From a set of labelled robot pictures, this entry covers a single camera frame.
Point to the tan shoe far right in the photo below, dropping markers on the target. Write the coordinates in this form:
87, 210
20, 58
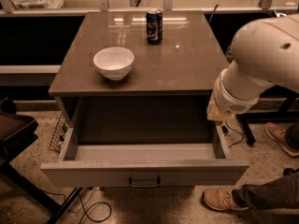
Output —
288, 138

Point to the wire basket with items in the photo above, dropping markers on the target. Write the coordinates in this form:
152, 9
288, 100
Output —
59, 134

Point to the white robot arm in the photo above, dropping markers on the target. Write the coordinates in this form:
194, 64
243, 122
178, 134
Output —
265, 54

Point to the grey top drawer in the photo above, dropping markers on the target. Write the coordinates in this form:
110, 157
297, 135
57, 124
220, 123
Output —
143, 142

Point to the person's trousered leg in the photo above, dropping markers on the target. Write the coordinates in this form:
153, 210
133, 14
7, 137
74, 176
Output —
280, 193

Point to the white bowl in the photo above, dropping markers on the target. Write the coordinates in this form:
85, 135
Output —
114, 63

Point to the black metal stand leg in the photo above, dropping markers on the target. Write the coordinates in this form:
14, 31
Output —
39, 195

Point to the grey drawer cabinet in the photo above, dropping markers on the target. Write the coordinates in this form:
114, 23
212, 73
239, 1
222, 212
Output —
186, 63

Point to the tan shoe near cabinet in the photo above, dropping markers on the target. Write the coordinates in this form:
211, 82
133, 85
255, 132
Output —
222, 200

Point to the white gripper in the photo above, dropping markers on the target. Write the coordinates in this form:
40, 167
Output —
228, 99

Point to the blue soda can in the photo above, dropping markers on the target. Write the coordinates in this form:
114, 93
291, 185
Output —
154, 18

